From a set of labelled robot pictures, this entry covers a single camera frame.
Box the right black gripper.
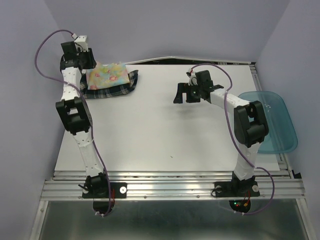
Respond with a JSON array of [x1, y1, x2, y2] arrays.
[[172, 82, 203, 104]]

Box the pastel tie-dye skirt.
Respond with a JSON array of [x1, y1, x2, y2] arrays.
[[86, 62, 130, 90]]

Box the navy plaid skirt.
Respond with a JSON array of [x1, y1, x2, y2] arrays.
[[80, 70, 139, 99]]

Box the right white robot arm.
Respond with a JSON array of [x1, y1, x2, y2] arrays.
[[173, 69, 269, 198]]

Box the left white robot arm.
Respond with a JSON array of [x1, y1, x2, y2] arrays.
[[55, 35, 111, 199]]

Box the teal plastic bin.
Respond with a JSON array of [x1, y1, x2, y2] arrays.
[[239, 91, 298, 154]]

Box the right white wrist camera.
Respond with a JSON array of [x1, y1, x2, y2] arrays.
[[186, 72, 198, 86]]

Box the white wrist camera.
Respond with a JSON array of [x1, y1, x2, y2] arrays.
[[74, 35, 89, 52], [186, 72, 198, 86]]

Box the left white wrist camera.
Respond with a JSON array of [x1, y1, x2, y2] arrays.
[[74, 35, 89, 52]]

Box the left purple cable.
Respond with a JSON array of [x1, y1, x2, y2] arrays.
[[34, 29, 112, 218]]

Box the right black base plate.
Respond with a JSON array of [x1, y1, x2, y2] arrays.
[[211, 181, 260, 199]]

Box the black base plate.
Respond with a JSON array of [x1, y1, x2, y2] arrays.
[[81, 182, 128, 199], [211, 181, 260, 199]]

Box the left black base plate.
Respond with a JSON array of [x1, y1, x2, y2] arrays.
[[81, 182, 128, 199]]

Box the aluminium frame rails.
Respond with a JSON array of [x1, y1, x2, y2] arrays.
[[29, 59, 316, 240]]

